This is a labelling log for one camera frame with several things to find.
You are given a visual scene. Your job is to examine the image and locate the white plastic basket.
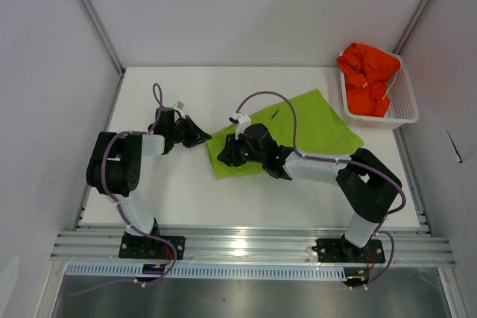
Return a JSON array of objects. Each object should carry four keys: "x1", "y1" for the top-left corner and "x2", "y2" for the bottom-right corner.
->
[{"x1": 340, "y1": 51, "x2": 420, "y2": 130}]

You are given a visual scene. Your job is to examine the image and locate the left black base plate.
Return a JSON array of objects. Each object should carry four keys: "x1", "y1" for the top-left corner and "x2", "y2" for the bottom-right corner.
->
[{"x1": 119, "y1": 233, "x2": 186, "y2": 260}]

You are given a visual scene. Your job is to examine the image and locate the right aluminium corner post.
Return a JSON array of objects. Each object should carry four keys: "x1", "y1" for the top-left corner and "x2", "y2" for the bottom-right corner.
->
[{"x1": 393, "y1": 0, "x2": 435, "y2": 54}]

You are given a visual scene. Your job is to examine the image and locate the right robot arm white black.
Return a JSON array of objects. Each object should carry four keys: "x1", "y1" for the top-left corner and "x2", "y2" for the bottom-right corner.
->
[{"x1": 217, "y1": 124, "x2": 406, "y2": 261}]

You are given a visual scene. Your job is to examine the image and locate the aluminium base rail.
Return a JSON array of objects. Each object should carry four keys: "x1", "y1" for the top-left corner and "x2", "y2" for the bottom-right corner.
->
[{"x1": 50, "y1": 226, "x2": 456, "y2": 267}]

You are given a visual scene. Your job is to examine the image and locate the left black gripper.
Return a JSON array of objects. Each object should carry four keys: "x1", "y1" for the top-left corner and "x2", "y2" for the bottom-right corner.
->
[{"x1": 169, "y1": 115, "x2": 211, "y2": 149}]

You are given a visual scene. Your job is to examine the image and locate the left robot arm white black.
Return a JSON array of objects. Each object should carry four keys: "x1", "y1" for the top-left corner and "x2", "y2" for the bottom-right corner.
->
[{"x1": 86, "y1": 106, "x2": 212, "y2": 258}]

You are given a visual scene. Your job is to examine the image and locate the left aluminium corner post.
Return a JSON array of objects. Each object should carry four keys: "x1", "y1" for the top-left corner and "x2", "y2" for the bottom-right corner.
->
[{"x1": 77, "y1": 0, "x2": 124, "y2": 76}]

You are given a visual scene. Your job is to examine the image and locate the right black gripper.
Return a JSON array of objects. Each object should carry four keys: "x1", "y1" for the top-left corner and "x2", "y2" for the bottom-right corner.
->
[{"x1": 218, "y1": 131, "x2": 266, "y2": 168}]

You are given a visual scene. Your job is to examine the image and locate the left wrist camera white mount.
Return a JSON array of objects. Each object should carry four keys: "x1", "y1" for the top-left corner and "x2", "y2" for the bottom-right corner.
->
[{"x1": 173, "y1": 101, "x2": 186, "y2": 118}]

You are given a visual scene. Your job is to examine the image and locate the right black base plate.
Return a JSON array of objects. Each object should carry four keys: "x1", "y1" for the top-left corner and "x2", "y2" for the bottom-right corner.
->
[{"x1": 312, "y1": 237, "x2": 385, "y2": 264}]

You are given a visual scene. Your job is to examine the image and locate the aluminium corner post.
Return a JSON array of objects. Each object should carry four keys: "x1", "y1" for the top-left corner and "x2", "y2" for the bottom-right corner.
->
[
  {"x1": 77, "y1": 0, "x2": 124, "y2": 76},
  {"x1": 393, "y1": 0, "x2": 435, "y2": 54}
]

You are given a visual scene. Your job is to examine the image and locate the orange shorts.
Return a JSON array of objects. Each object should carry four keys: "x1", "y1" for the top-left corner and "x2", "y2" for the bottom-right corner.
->
[{"x1": 336, "y1": 42, "x2": 402, "y2": 117}]

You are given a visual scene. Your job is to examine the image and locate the white slotted cable duct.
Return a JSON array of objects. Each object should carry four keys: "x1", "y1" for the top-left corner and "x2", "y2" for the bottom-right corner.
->
[{"x1": 66, "y1": 261, "x2": 346, "y2": 282}]

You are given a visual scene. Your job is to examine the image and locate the lime green shorts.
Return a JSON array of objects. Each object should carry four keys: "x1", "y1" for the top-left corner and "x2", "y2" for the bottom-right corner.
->
[{"x1": 206, "y1": 89, "x2": 364, "y2": 179}]

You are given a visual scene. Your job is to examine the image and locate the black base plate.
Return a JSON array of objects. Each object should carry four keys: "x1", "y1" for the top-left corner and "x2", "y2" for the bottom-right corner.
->
[
  {"x1": 119, "y1": 233, "x2": 186, "y2": 260},
  {"x1": 312, "y1": 237, "x2": 385, "y2": 264}
]

